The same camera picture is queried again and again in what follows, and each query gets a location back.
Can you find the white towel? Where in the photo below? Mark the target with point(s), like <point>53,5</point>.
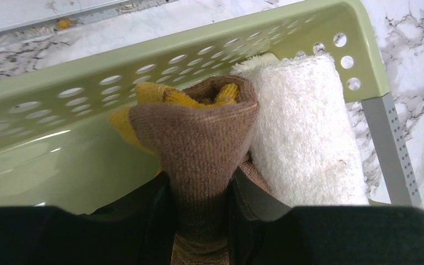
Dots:
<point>304,145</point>

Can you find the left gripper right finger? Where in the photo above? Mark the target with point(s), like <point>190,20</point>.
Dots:
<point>262,230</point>

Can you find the yellow towel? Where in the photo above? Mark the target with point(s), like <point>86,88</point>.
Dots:
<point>201,135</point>

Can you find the green plastic basket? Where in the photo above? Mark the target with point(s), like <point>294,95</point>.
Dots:
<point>57,146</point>

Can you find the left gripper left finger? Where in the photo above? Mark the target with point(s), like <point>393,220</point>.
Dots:
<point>135,229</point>

